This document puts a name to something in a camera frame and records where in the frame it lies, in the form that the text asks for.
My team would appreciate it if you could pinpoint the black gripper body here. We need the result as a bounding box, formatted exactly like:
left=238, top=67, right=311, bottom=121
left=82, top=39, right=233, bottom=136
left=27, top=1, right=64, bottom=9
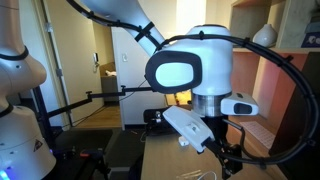
left=205, top=115, right=244, bottom=164

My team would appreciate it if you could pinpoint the white charging cord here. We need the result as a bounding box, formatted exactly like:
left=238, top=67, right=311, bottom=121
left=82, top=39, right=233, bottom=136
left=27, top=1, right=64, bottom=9
left=197, top=170, right=218, bottom=180

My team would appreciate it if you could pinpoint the wooden desk shelf unit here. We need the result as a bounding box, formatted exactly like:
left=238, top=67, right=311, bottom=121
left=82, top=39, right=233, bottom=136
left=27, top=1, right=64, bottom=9
left=218, top=0, right=320, bottom=180

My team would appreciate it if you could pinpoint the clear plastic blister packet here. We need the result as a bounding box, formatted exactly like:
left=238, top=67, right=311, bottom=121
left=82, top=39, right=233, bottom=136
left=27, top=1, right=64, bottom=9
left=175, top=169, right=205, bottom=180

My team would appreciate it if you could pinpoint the white slim keyboard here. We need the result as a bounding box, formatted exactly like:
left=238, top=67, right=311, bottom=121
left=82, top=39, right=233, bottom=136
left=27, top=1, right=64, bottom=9
left=239, top=120, right=277, bottom=151

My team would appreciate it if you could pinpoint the black zip pouch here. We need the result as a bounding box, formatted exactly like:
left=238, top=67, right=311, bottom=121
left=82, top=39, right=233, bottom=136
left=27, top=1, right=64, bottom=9
left=143, top=107, right=179, bottom=137

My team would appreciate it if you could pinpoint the black computer monitor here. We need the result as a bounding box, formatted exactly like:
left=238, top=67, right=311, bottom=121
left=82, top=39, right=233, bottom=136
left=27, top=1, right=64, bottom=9
left=269, top=51, right=320, bottom=180

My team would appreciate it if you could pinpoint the white ceramic vase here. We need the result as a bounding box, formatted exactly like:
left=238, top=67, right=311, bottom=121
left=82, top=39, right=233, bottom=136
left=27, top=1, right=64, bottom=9
left=252, top=23, right=279, bottom=48

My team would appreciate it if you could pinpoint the grey background furniture block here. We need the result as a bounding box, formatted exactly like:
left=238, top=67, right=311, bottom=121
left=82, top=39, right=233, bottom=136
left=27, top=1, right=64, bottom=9
left=100, top=74, right=120, bottom=103

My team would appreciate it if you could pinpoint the tall white floor lamp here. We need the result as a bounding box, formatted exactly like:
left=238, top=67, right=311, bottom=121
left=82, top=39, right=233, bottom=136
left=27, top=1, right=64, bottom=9
left=174, top=0, right=207, bottom=36

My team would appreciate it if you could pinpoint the black floor mat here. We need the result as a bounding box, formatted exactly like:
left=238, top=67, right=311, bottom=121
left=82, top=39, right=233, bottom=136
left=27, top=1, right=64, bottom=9
left=53, top=128, right=148, bottom=169

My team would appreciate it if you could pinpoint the blue box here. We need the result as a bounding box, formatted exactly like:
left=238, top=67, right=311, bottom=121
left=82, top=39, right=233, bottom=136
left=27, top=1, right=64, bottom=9
left=301, top=21, right=320, bottom=49

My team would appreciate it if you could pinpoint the beige room door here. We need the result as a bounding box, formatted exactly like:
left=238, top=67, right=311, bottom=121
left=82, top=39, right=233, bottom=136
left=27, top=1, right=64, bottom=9
left=41, top=0, right=105, bottom=128

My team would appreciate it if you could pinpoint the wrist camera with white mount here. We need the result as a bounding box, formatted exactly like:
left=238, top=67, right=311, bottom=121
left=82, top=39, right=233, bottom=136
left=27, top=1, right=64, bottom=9
left=162, top=105, right=216, bottom=154

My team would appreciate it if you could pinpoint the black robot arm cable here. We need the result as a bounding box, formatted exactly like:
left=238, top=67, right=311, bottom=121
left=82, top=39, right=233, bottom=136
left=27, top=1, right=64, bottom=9
left=66, top=0, right=320, bottom=168

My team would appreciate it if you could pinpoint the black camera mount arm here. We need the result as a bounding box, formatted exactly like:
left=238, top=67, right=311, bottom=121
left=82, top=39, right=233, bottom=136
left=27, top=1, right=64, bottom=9
left=46, top=84, right=156, bottom=118

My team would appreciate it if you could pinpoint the door handle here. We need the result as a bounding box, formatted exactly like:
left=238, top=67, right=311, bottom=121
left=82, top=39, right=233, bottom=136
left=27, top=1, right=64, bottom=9
left=92, top=51, right=101, bottom=73

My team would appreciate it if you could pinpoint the black metal stand frame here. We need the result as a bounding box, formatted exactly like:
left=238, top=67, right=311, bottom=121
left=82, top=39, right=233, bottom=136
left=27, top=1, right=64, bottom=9
left=19, top=83, right=111, bottom=180

